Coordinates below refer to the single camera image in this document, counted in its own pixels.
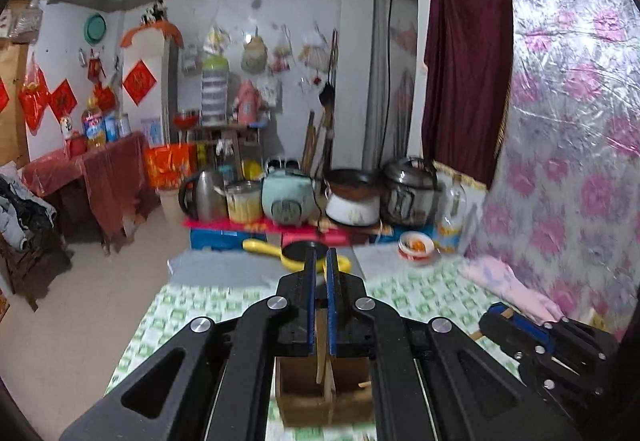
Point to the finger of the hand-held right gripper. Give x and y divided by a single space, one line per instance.
500 341
525 328

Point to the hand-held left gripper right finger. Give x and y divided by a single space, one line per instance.
332 301

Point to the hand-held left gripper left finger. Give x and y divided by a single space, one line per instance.
311 301

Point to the wooden utensil holder box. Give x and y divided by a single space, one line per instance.
300 396

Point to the pink cloth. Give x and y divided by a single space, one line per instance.
510 286

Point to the white electric cooker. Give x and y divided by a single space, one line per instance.
352 213

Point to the grey board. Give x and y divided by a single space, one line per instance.
220 268

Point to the red and white bowl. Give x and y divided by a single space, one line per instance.
416 247

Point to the mint green rice cooker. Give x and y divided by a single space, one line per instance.
287 201

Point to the blue box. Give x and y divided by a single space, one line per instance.
220 238

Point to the green checked tablecloth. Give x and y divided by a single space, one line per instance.
200 306

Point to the red low shelf board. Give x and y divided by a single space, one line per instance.
225 224

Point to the yellow pot with lid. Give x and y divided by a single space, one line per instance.
244 203

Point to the dark wok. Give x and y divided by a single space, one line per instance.
350 181

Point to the steel pressure cooker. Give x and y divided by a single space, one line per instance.
407 193

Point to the clear glass jar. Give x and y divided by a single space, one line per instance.
450 216

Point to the steel electric kettle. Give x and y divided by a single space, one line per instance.
207 196

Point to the leaning wooden sticks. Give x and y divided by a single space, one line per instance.
315 146

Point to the white plastic bucket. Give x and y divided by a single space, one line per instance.
170 203

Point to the wooden side table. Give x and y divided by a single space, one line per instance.
230 133

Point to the orange red gift bag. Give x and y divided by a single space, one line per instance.
170 166

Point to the pink thermos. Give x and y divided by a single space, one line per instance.
247 103

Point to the black hanging ladle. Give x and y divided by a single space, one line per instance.
327 93

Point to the pink floral plastic sheet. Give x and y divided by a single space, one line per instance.
575 121

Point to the red basin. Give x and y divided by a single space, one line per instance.
186 120

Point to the stacked food container green lid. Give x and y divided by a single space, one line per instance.
215 91

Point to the table with red cloth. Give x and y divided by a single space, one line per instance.
110 176

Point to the white refrigerator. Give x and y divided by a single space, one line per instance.
150 121

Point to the hanging white plastic bag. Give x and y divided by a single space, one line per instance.
312 52

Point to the hanging clear plastic bag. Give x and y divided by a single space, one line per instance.
281 53

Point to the hanging beige bag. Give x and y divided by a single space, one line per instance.
253 53

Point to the maroon curtain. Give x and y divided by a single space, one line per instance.
467 71

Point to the hanging plastic bag yellow contents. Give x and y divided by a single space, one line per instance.
216 41

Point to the red diamond paper decoration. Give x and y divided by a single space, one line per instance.
3 96
140 82
63 98

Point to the cooking oil bottle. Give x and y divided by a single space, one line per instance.
95 126

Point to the dark wooden chair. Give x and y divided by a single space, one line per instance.
35 266

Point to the grey jacket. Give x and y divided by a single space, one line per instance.
20 211

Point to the red cardboard box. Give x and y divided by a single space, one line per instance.
3 306

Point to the red hanging ornament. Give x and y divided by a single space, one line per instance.
97 71

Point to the orange cloth cover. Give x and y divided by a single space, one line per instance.
150 28

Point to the panda plush toy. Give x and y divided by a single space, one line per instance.
154 13

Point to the red plastic bag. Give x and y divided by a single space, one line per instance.
34 96

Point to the green round plate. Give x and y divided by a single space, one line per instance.
95 28

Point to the wooden wardrobe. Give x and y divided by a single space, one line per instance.
12 121

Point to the packages on wardrobe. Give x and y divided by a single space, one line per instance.
20 21

